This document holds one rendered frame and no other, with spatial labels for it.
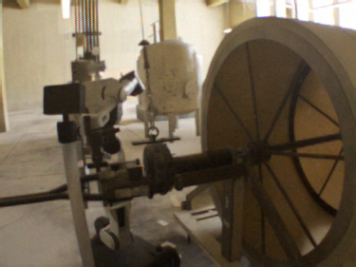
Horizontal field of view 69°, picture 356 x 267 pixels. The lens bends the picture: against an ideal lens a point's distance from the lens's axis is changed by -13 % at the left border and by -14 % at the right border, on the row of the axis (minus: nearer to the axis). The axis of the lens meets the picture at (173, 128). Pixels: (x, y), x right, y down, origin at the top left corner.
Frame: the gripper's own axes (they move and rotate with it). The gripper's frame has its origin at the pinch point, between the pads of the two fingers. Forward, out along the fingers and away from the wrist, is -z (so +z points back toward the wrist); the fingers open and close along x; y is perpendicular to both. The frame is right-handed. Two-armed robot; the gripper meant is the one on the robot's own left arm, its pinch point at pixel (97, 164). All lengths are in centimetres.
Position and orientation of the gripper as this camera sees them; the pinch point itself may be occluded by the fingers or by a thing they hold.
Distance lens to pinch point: 153.6
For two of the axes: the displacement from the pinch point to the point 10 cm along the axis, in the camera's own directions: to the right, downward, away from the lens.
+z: -0.4, -9.8, -1.8
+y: 9.4, -1.0, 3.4
